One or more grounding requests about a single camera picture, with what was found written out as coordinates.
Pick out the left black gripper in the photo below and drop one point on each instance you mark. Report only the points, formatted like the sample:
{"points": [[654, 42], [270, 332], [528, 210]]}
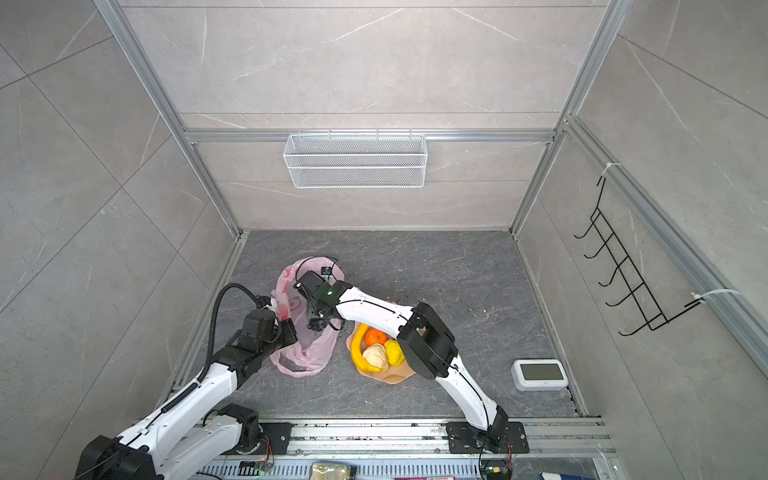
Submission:
{"points": [[287, 327]]}

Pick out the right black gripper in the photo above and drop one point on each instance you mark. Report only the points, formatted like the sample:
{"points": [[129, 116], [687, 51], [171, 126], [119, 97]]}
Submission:
{"points": [[312, 311]]}

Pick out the pink plastic bag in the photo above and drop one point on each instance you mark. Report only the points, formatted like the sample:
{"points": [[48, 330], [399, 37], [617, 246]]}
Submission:
{"points": [[316, 337]]}

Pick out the orange fake fruit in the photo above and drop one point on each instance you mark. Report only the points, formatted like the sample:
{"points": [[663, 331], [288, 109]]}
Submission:
{"points": [[374, 336]]}

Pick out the beige fake mushroom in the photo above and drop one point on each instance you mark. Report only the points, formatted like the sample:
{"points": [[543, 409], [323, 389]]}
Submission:
{"points": [[376, 359]]}

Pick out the yellow fake lemon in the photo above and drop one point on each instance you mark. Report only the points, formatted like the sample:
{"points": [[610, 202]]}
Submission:
{"points": [[394, 353]]}

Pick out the pink scalloped bowl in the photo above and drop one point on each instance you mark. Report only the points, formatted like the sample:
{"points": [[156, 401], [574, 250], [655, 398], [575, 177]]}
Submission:
{"points": [[392, 375]]}

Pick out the yellow fake banana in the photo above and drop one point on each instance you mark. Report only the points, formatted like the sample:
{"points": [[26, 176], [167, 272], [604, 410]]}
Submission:
{"points": [[356, 354]]}

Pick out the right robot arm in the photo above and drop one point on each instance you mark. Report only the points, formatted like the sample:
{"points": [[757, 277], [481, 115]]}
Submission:
{"points": [[428, 346]]}

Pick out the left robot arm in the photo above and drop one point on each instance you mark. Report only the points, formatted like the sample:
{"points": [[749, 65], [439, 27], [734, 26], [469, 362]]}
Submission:
{"points": [[191, 428]]}

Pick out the white digital timer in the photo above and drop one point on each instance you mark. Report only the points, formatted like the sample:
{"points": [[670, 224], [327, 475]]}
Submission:
{"points": [[539, 375]]}

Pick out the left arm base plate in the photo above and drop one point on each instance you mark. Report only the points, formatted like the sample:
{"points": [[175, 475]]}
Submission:
{"points": [[260, 439]]}

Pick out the aluminium front rail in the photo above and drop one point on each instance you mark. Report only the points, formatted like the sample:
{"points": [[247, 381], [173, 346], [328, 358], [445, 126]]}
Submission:
{"points": [[418, 448]]}

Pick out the white wire mesh basket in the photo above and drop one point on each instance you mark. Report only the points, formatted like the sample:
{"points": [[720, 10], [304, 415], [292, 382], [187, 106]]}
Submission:
{"points": [[356, 160]]}

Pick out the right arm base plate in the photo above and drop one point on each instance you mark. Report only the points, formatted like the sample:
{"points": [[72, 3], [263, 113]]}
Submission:
{"points": [[509, 437]]}

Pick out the black wire hook rack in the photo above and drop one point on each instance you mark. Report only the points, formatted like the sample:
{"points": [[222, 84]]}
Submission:
{"points": [[626, 272]]}

